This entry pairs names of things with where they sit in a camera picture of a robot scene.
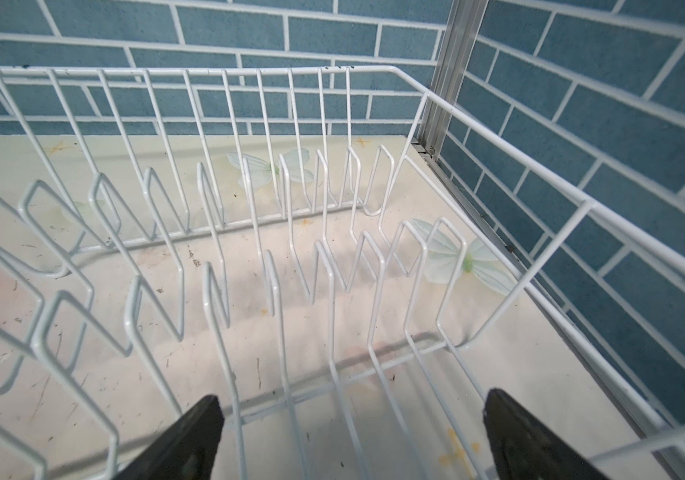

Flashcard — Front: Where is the white wire dish rack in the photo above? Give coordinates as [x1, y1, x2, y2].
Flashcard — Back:
[0, 65, 685, 479]

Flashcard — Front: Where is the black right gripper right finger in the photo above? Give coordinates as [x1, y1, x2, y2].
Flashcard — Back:
[483, 388, 605, 479]

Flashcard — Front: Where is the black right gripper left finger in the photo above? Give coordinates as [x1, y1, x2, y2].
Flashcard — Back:
[114, 394, 224, 480]

